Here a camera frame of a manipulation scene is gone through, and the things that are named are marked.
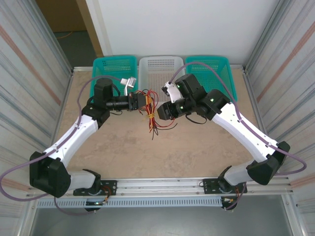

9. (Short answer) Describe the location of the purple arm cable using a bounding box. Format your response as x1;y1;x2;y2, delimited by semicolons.
169;61;308;211
0;75;124;216

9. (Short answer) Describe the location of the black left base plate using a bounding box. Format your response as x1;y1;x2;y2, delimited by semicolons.
73;180;118;197

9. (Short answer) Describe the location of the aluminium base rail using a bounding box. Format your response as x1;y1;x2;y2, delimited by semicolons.
26;177;295;199

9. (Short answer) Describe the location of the white plastic basket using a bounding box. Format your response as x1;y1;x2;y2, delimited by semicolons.
138;56;186;104

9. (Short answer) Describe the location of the grey slotted cable duct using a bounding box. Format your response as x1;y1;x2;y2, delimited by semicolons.
36;196;223;208

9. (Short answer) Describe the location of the brown wooden door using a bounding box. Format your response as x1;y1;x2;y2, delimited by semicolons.
35;0;104;57

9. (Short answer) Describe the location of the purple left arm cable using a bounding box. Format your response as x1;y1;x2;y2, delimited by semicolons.
0;75;124;216

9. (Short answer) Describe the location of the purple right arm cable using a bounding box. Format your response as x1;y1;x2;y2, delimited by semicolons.
169;61;308;211

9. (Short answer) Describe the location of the long red wire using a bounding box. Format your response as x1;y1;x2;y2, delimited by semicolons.
136;90;178;134

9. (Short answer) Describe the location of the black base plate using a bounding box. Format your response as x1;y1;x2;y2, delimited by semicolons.
202;178;248;195
73;180;118;197

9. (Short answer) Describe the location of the orange floor cable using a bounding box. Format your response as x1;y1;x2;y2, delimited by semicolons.
55;31;74;40

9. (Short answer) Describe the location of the translucent corrugated side panel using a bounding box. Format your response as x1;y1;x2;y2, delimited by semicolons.
242;0;315;236
0;0;74;236

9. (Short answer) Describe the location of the teal plastic basket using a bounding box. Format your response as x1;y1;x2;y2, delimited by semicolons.
91;55;138;96
184;56;238;103

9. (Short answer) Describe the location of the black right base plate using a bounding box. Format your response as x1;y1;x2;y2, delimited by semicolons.
202;178;248;195

